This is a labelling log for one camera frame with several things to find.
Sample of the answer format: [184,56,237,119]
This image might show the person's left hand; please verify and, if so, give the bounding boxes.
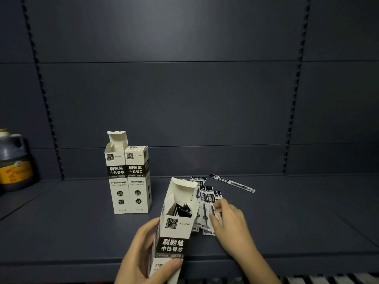
[115,217,184,284]

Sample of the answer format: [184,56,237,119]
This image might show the person's right hand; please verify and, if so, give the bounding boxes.
[209,198,262,261]

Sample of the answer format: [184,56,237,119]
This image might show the black white refill packet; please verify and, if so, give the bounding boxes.
[211,204,223,226]
[209,173,256,193]

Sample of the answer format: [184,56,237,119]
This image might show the white refill box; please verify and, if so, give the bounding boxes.
[104,131,131,215]
[124,146,153,214]
[148,177,202,284]

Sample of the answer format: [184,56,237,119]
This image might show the person's right forearm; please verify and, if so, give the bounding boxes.
[235,249,282,284]

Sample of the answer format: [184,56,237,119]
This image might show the pile of pen refill packets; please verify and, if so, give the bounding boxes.
[189,176,223,236]

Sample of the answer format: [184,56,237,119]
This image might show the black refills in box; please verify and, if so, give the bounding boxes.
[173,202,193,218]

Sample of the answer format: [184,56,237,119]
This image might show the closed white refill box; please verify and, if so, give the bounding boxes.
[124,146,153,214]

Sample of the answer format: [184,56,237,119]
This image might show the striped shelf edge strip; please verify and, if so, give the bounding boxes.
[278,272,379,284]

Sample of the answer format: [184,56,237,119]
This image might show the slotted shelf upright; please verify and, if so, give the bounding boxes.
[282,0,311,175]
[20,0,65,181]

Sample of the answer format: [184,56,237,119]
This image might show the dark bottle with yellow label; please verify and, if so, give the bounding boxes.
[0,128,36,192]

